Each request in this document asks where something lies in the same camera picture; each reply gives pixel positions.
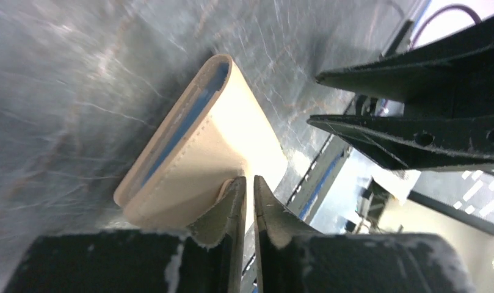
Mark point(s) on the beige leather card holder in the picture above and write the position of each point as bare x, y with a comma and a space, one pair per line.
216, 131

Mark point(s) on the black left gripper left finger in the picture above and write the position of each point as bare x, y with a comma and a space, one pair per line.
204, 257

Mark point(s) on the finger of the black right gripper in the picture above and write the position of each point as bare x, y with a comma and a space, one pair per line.
397, 143
452, 76

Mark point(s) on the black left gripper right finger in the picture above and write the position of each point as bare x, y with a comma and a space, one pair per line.
292, 256

